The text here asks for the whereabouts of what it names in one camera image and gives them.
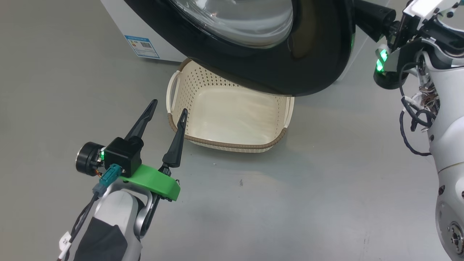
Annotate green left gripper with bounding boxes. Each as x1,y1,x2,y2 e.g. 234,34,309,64
121,99,189,202

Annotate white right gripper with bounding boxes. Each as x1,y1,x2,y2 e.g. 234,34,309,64
353,0,456,47

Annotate black glass washing machine door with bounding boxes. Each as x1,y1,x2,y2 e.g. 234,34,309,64
123,0,357,96

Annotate cream perforated laundry basket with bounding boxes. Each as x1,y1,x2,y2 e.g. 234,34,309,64
166,58,295,153

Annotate white washing machine body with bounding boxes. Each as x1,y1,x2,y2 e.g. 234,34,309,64
100,0,391,83

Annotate blue white energy label sticker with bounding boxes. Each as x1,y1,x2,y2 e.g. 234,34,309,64
124,35,160,59

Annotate left camera cable teal connector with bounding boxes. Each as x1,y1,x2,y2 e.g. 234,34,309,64
56,163,122,261

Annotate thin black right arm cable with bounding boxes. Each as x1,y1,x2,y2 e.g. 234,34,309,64
399,62,437,157

